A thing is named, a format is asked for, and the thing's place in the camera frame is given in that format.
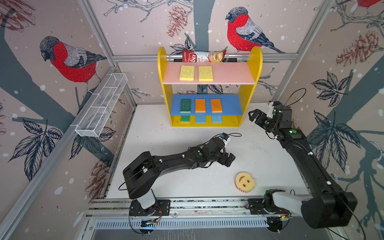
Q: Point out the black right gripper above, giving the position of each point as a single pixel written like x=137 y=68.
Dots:
x=256 y=113

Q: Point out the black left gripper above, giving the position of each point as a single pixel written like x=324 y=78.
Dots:
x=230 y=159

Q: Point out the blue sponge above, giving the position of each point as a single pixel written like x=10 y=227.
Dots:
x=200 y=119
x=217 y=119

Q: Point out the yellow smiley face sponge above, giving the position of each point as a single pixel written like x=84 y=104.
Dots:
x=244 y=182

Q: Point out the light green sponge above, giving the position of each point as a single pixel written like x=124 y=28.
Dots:
x=185 y=119

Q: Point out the orange sponge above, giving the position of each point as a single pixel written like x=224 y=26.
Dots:
x=216 y=106

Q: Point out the pale yellow sponge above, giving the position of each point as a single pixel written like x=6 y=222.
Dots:
x=200 y=105

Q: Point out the dark green sponge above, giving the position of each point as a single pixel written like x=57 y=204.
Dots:
x=186 y=105

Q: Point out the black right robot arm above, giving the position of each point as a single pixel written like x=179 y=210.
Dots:
x=328 y=206

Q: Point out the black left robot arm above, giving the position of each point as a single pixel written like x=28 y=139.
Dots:
x=142 y=172

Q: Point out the yellow shelf with coloured boards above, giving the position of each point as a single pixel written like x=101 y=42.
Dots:
x=209 y=110

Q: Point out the black plastic basket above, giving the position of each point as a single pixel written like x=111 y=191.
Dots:
x=232 y=60

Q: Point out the red cassava chips bag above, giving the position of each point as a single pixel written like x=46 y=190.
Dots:
x=191 y=56

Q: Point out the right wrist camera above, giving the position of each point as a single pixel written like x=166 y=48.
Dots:
x=271 y=109

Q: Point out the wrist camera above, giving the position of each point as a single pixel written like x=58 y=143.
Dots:
x=225 y=138
x=271 y=109

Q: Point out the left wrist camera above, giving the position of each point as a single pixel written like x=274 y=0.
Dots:
x=225 y=138

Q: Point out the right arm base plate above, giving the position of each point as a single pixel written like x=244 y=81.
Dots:
x=257 y=207

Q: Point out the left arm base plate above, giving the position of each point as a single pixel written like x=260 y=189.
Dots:
x=160 y=208

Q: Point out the white wire mesh basket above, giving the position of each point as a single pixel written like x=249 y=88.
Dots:
x=98 y=114

